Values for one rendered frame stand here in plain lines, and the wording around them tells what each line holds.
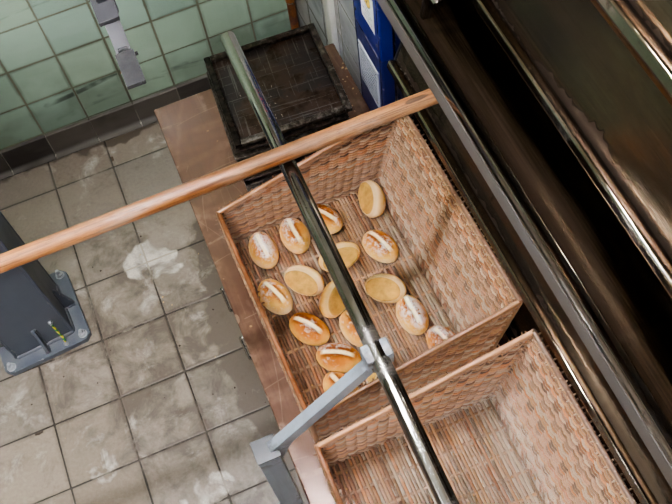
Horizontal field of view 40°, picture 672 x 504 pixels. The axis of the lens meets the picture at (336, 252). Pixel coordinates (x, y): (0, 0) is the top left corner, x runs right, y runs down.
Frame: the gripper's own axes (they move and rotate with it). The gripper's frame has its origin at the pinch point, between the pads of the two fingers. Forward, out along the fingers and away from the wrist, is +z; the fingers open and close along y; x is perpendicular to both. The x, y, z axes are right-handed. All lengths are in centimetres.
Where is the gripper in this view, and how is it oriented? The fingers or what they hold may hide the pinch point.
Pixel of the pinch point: (121, 49)
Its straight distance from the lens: 140.5
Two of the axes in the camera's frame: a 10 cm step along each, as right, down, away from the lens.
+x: -9.2, 3.7, -1.1
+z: 3.8, 7.9, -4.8
